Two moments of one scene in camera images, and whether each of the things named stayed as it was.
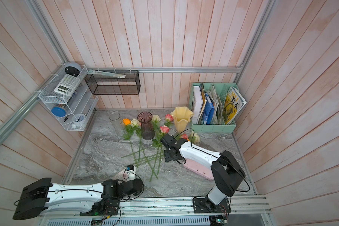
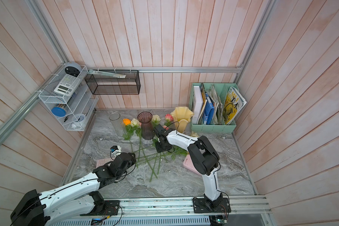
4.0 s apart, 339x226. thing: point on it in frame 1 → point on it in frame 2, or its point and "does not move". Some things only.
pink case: [204, 172] does not move
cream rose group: [135, 123] does not move
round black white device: [72, 68] does not move
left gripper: [138, 191] → [133, 160]
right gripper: [167, 157] → [158, 149]
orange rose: [129, 132] does not move
